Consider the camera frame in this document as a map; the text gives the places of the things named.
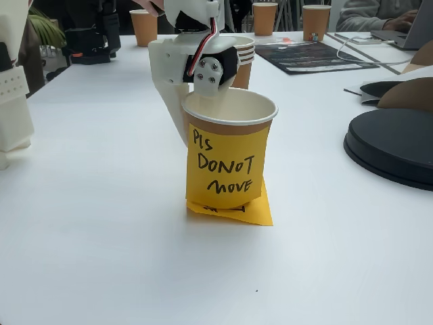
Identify brown paper cup with note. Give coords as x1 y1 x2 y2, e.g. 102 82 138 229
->
181 88 279 209

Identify yellow handwritten sticky note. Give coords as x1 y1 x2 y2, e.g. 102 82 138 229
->
185 122 271 208
185 179 274 227

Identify person's hand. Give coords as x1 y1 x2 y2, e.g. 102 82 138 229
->
384 9 420 34
133 0 167 18

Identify black printed sheet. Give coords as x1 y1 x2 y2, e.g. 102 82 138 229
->
254 40 382 75

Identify green plant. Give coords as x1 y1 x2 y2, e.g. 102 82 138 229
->
28 6 67 48

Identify black curved sheet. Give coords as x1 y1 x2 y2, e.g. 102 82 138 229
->
359 80 407 100

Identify person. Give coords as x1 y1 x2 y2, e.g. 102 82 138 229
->
336 0 424 33

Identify black round disc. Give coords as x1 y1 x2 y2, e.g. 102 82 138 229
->
343 108 433 192

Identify brown curved cardboard piece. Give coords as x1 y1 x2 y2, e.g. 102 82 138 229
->
401 43 433 74
377 77 433 112

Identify white paper sheet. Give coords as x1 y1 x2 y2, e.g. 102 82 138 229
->
343 66 433 106

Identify silver laptop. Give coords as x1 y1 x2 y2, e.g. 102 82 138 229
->
370 0 433 51

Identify red white black servo cable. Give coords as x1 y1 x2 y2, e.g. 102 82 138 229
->
187 15 221 77

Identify white charging cable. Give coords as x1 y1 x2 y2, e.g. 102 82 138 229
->
336 36 415 67

